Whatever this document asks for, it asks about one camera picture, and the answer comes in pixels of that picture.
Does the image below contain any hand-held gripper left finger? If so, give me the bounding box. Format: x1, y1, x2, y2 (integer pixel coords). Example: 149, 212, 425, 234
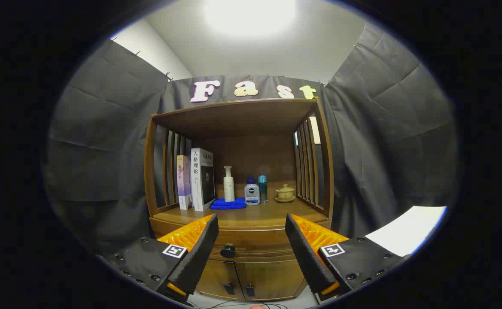
103, 213, 219, 306

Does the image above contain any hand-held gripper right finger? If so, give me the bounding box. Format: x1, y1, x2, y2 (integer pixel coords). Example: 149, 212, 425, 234
285, 212, 406, 303

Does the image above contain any wooden drawer with black knob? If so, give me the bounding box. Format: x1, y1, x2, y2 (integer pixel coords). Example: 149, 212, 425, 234
199, 232, 307, 262

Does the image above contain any wooden cabinet door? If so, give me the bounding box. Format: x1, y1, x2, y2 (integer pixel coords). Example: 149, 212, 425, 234
236, 260, 307, 301
197, 259, 245, 300

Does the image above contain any wooden countertop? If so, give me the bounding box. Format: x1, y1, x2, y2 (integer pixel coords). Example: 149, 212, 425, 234
149, 195, 331, 234

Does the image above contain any wooden cabinet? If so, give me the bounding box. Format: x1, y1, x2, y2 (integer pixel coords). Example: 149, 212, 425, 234
144, 98, 335, 301

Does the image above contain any blue folded cloth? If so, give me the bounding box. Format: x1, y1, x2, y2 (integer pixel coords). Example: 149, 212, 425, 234
210, 197, 247, 210

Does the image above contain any beige lidded teacup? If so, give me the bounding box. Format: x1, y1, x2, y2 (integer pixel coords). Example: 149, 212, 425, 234
275, 184, 296, 203

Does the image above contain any white book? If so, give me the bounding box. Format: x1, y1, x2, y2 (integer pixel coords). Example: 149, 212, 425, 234
191, 148, 216, 212

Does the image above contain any white pump bottle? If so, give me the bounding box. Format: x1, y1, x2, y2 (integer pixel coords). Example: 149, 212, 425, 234
223, 166, 235, 202

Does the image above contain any purple book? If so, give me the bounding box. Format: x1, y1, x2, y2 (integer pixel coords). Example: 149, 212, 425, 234
176, 155, 193, 210

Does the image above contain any white bottle with blue cap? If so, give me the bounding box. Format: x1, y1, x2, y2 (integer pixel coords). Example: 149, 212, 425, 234
244, 176, 260, 206

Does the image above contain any black backdrop cloth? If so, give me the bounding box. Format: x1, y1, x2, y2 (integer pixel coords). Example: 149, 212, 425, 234
45, 26, 459, 254

